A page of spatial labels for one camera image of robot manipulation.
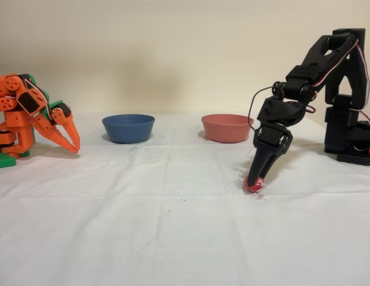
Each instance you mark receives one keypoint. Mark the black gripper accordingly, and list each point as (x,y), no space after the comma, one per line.
(270,137)

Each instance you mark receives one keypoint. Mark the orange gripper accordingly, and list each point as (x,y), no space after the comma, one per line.
(52,121)

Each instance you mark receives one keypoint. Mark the red candy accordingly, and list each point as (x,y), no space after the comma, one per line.
(253,187)

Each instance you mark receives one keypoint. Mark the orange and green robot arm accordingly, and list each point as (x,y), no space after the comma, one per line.
(15,119)

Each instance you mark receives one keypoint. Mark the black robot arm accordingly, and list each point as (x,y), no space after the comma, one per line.
(310,68)

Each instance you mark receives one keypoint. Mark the red bowl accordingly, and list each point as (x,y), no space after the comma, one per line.
(228,128)

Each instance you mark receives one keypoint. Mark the blue bowl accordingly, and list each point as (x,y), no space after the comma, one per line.
(128,129)

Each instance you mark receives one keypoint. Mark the white tablecloth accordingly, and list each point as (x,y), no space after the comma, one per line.
(172,223)

